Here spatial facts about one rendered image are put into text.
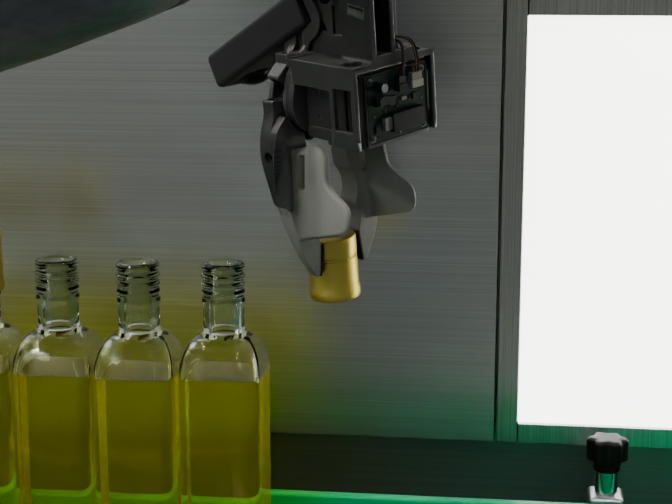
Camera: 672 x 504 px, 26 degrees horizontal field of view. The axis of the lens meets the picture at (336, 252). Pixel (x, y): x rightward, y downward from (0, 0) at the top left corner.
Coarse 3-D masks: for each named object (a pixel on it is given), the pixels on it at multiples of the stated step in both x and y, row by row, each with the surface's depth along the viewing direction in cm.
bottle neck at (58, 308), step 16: (48, 256) 101; (64, 256) 101; (48, 272) 99; (64, 272) 99; (48, 288) 99; (64, 288) 100; (48, 304) 100; (64, 304) 100; (48, 320) 100; (64, 320) 100
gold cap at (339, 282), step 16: (320, 240) 97; (336, 240) 97; (352, 240) 98; (336, 256) 97; (352, 256) 98; (336, 272) 98; (352, 272) 98; (320, 288) 98; (336, 288) 98; (352, 288) 99
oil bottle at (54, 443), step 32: (32, 352) 99; (64, 352) 99; (96, 352) 101; (32, 384) 99; (64, 384) 99; (32, 416) 100; (64, 416) 100; (32, 448) 100; (64, 448) 100; (32, 480) 101; (64, 480) 101
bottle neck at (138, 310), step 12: (120, 264) 99; (132, 264) 100; (144, 264) 98; (156, 264) 99; (120, 276) 99; (132, 276) 98; (144, 276) 98; (156, 276) 99; (120, 288) 99; (132, 288) 98; (144, 288) 98; (156, 288) 99; (120, 300) 99; (132, 300) 99; (144, 300) 99; (156, 300) 99; (120, 312) 99; (132, 312) 99; (144, 312) 99; (156, 312) 100; (120, 324) 100; (132, 324) 99; (144, 324) 99; (156, 324) 100
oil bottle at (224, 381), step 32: (192, 352) 98; (224, 352) 98; (256, 352) 99; (192, 384) 98; (224, 384) 98; (256, 384) 98; (192, 416) 99; (224, 416) 98; (256, 416) 99; (192, 448) 99; (224, 448) 99; (256, 448) 99; (192, 480) 100; (224, 480) 99; (256, 480) 99
